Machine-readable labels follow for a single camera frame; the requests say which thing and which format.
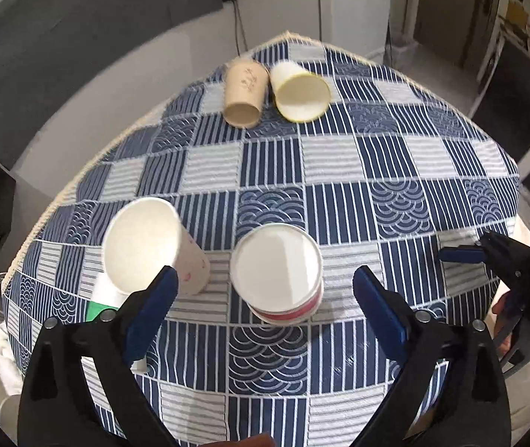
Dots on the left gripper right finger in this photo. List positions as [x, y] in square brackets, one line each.
[473, 406]

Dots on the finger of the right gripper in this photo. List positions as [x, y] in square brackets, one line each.
[462, 254]

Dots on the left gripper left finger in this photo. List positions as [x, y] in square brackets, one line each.
[56, 407]

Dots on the red band paper cup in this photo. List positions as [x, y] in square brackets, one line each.
[277, 270]

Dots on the green band paper cup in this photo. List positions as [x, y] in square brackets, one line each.
[106, 295]

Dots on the pink hearts paper cup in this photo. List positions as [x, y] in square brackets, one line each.
[145, 236]

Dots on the yellow rim paper cup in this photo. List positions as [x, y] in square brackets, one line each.
[300, 95]

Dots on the brown kraft paper cup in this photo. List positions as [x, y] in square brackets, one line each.
[246, 83]

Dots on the operator hand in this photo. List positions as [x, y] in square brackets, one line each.
[502, 321]

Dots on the blue white patterned tablecloth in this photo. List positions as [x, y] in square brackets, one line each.
[285, 213]

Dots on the white refrigerator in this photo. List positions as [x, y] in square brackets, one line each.
[358, 26]

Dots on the dark grey covered television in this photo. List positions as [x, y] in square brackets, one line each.
[49, 49]

